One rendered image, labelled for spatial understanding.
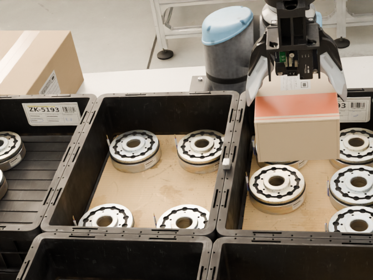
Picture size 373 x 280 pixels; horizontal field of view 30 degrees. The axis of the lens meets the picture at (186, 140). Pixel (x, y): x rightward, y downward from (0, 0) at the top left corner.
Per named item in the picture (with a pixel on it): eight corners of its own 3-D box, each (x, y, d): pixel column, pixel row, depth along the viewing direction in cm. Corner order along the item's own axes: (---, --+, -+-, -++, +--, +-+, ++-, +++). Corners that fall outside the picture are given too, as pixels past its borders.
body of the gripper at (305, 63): (266, 85, 96) (260, 8, 89) (267, 52, 103) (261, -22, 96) (323, 83, 95) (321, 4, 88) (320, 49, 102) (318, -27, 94)
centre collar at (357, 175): (343, 175, 126) (343, 173, 126) (370, 174, 126) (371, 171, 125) (346, 194, 122) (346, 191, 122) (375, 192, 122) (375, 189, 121)
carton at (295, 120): (260, 100, 117) (257, 61, 112) (333, 96, 115) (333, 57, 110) (257, 162, 104) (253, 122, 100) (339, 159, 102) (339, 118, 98)
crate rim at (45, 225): (101, 102, 148) (99, 93, 146) (241, 99, 141) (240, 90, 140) (40, 241, 117) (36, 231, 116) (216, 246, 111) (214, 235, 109)
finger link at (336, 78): (346, 120, 101) (307, 78, 97) (343, 96, 105) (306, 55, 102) (364, 109, 99) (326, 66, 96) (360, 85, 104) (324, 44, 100)
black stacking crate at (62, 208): (111, 138, 154) (100, 95, 147) (245, 137, 147) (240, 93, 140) (56, 278, 123) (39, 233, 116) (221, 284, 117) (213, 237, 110)
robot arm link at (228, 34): (206, 55, 169) (201, 3, 161) (262, 53, 167) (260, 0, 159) (202, 80, 159) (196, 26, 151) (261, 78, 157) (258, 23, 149)
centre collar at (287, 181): (265, 173, 130) (265, 170, 129) (291, 174, 128) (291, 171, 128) (261, 191, 126) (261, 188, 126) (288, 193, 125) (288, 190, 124)
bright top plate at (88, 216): (82, 207, 130) (82, 205, 130) (135, 203, 129) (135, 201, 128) (74, 248, 122) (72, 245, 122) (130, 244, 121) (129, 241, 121)
